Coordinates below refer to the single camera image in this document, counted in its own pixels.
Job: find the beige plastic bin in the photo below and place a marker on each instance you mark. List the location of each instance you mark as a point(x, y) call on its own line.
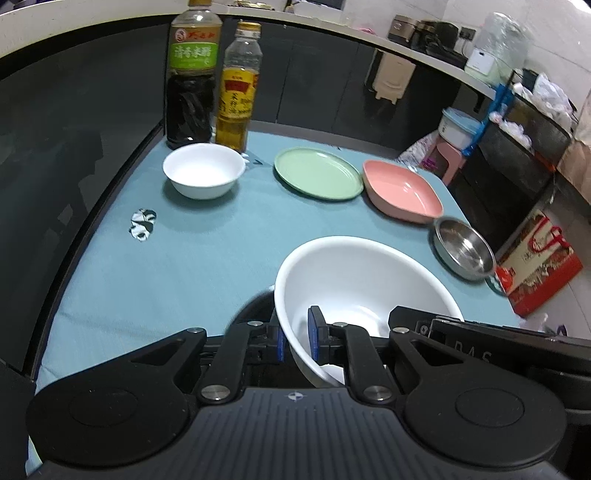
point(392, 74)

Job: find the yellow oil bottle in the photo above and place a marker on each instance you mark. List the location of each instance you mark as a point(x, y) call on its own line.
point(235, 110)

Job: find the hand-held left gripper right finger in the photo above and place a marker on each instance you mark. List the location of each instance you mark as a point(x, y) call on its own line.
point(314, 332)

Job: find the silver rice cooker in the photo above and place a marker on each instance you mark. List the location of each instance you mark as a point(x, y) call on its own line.
point(401, 27)

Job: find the stainless steel bowl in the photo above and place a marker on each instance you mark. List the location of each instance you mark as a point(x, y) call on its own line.
point(464, 251)

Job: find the white plastic bags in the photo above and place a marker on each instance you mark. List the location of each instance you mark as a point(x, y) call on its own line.
point(551, 94)

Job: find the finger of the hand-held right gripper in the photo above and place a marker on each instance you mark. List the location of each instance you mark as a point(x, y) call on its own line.
point(408, 318)

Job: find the kitchen counter with dark cabinets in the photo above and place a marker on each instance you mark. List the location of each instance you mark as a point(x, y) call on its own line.
point(323, 87)

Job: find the green round plate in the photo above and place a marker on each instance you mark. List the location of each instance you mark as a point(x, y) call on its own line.
point(316, 173)

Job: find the brown cardboard box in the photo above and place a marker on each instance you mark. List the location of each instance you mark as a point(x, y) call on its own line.
point(577, 157)

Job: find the floral plastic bag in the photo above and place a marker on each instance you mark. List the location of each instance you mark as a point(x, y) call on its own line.
point(418, 152)

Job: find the pink square plate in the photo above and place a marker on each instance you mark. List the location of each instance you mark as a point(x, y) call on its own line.
point(404, 191)

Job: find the white container with blue lid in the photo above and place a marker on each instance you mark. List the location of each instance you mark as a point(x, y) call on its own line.
point(455, 129)

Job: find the pink plastic stool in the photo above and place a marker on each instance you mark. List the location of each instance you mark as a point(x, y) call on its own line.
point(450, 159)

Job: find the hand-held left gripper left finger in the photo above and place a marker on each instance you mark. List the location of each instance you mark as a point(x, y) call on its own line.
point(280, 342)

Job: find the large white bowl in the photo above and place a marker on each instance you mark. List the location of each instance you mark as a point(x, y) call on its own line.
point(360, 277)

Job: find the blue tablecloth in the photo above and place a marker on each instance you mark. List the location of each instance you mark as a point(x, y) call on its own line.
point(184, 258)

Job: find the wall socket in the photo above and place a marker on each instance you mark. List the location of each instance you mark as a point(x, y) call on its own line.
point(468, 33)

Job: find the dark vinegar bottle green label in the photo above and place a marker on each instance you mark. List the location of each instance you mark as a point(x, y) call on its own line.
point(191, 106)

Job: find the small white bowl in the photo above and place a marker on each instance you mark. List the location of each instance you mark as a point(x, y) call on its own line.
point(203, 170)

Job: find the white countertop appliance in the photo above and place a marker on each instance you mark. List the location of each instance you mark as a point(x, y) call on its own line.
point(482, 64)

